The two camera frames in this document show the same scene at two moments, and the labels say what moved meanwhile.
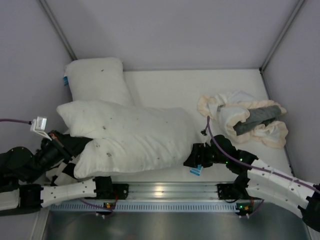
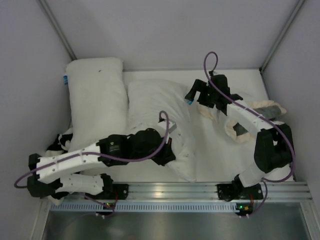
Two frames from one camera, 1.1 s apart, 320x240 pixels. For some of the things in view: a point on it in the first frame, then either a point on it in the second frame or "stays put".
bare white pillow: (100, 79) stays put
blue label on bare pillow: (66, 81) stays put
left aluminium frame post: (59, 29) stays put
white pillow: (125, 137) to (146, 100)
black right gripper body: (197, 155) to (202, 97)
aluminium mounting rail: (174, 191) stays put
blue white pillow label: (196, 171) to (190, 102)
